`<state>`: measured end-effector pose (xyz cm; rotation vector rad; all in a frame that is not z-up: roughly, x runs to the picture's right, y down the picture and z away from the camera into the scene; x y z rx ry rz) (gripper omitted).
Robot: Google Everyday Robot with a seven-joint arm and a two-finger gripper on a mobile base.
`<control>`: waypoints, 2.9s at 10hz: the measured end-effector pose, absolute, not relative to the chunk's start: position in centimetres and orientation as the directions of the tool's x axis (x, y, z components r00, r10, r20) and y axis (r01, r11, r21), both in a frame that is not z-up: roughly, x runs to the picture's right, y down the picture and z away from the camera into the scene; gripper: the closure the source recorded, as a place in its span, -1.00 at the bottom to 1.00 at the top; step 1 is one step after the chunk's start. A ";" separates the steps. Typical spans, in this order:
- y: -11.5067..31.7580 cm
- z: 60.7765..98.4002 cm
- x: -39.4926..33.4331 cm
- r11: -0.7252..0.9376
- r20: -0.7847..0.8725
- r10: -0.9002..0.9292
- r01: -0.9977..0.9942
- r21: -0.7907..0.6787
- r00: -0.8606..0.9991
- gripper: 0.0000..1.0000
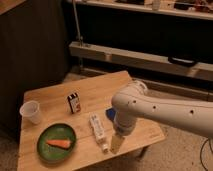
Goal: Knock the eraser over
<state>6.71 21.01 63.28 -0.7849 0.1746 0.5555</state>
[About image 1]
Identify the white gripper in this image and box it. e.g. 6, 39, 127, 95
110, 112, 136, 154

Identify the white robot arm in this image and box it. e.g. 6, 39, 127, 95
111, 81, 213, 154

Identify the boxed eraser upright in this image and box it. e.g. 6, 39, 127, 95
67, 93, 81, 114

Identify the white toothpaste tube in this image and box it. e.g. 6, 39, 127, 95
89, 114, 109, 153

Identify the blue sponge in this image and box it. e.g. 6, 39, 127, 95
106, 108, 116, 122

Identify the wooden table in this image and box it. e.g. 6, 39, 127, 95
17, 70, 167, 171

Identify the orange carrot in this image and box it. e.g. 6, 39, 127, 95
46, 139, 71, 149

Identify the green plate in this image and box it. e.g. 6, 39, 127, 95
37, 123, 77, 163

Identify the long grey case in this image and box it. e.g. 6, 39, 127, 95
69, 41, 213, 81

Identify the white plastic cup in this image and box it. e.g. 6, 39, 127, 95
19, 100, 42, 124

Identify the metal pole stand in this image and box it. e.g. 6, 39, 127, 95
72, 0, 84, 72

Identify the upper shelf with items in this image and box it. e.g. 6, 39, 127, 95
66, 0, 213, 21

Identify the black cable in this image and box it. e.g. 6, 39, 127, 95
199, 137, 213, 171

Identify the black case handle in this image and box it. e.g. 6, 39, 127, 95
168, 57, 198, 67

